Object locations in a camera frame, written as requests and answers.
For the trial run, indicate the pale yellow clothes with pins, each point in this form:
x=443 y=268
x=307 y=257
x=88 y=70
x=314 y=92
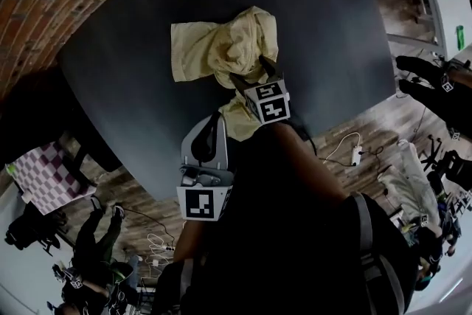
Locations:
x=221 y=44

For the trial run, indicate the person's left forearm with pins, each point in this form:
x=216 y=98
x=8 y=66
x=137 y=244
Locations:
x=191 y=239

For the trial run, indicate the small lime green item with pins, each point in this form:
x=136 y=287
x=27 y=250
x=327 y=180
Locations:
x=11 y=169

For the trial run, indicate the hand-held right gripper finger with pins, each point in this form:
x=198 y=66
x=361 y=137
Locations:
x=272 y=72
x=243 y=83

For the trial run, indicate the person's right forearm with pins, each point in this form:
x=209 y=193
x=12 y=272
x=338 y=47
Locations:
x=295 y=162

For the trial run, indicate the white power strip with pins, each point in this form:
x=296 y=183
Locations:
x=356 y=155
x=168 y=248

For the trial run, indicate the purple checkered fabric bag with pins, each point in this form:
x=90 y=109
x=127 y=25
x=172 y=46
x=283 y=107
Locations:
x=48 y=177

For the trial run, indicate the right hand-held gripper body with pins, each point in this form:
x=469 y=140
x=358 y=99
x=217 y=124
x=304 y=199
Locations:
x=271 y=103

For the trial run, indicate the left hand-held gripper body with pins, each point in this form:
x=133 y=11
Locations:
x=199 y=203

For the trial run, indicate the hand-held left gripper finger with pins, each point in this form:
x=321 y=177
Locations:
x=189 y=147
x=220 y=147

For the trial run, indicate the person's black shirt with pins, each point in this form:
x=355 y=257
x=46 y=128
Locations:
x=276 y=251

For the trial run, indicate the black office chair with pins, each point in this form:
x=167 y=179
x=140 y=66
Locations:
x=55 y=114
x=446 y=162

